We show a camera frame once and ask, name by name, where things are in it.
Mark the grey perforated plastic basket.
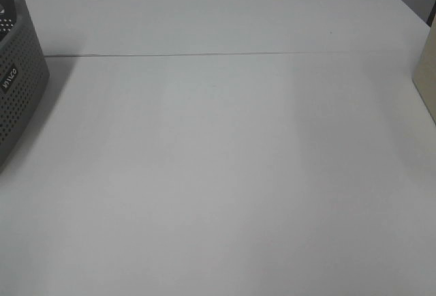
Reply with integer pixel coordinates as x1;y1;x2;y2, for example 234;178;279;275
1;0;50;165

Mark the beige box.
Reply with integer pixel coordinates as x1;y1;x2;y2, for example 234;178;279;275
413;7;435;121

